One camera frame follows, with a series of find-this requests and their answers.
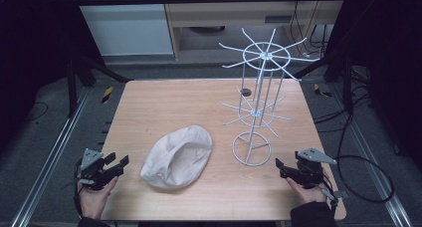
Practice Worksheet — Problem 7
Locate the yellow black striped tape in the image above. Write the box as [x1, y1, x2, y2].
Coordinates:
[101, 86, 114, 105]
[313, 83, 332, 99]

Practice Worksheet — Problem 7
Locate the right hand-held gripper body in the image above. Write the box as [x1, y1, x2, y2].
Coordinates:
[292, 147, 338, 190]

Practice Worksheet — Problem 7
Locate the white cabinet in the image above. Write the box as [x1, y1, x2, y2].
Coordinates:
[70, 0, 175, 58]

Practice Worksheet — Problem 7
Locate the white wire display rack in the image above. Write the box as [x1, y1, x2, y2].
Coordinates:
[218, 27, 321, 168]

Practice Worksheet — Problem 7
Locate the bundle of black floor cables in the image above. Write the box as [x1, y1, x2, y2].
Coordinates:
[312, 67, 379, 135]

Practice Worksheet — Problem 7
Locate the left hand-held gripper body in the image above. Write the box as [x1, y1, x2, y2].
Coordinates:
[74, 147, 120, 191]

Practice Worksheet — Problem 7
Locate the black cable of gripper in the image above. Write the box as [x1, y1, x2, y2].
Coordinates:
[61, 158, 84, 219]
[317, 112, 396, 218]

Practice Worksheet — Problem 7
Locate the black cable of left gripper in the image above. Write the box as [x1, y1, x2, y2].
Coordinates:
[61, 158, 84, 219]

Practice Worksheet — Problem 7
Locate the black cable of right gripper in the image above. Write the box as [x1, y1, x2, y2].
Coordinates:
[317, 112, 396, 218]

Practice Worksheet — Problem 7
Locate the white cloth hat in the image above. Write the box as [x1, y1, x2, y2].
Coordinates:
[139, 124, 214, 190]

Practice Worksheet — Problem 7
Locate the wooden background desk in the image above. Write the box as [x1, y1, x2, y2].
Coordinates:
[161, 0, 344, 61]

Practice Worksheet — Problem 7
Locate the aluminium floor rail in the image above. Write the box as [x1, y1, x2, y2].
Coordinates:
[327, 82, 414, 227]
[9, 87, 92, 227]

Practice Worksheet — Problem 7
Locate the black metal stand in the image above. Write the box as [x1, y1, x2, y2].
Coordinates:
[293, 51, 357, 115]
[66, 52, 133, 118]

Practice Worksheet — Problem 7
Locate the person's right hand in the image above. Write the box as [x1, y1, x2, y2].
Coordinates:
[286, 176, 330, 205]

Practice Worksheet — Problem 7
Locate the person's left hand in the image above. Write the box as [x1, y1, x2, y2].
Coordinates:
[77, 175, 119, 221]

